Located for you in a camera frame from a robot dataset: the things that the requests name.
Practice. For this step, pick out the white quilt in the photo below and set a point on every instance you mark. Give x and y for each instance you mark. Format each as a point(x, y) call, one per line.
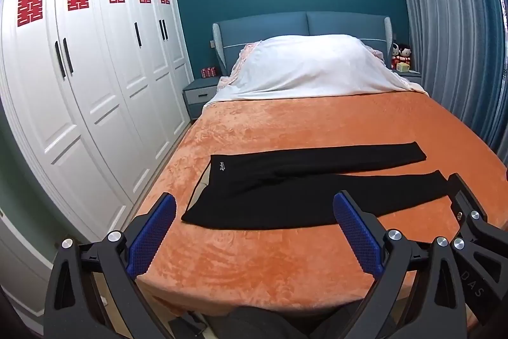
point(309, 65)

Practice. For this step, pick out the yellow tissue box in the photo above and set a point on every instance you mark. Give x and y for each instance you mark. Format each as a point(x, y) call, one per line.
point(403, 67)

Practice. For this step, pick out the grey blue curtain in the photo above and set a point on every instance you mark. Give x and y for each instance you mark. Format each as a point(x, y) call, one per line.
point(448, 45)

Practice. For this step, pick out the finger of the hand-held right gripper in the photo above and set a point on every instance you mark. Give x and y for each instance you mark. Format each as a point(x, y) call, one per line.
point(460, 192)

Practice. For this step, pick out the grey blue nightstand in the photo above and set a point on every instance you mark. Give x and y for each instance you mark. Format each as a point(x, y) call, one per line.
point(198, 96)
point(412, 76)

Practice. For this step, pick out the white door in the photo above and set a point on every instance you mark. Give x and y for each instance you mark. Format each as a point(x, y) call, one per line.
point(14, 263)

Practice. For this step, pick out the white panelled wardrobe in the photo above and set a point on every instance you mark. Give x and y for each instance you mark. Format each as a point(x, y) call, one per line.
point(99, 85)

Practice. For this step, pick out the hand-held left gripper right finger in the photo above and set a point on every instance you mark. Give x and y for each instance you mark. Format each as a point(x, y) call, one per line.
point(357, 235)

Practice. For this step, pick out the pink blanket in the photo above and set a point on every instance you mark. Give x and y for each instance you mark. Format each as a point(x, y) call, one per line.
point(234, 73)

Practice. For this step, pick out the black pants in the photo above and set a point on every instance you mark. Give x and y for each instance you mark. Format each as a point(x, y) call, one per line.
point(258, 188)

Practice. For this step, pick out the blue upholstered bed headboard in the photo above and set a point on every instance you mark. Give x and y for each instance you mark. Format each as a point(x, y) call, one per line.
point(278, 27)

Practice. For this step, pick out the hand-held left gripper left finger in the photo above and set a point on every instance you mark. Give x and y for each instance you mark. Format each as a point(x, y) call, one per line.
point(153, 235)

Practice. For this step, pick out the orange plush blanket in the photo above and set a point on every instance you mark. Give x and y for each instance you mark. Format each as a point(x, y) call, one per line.
point(278, 124)

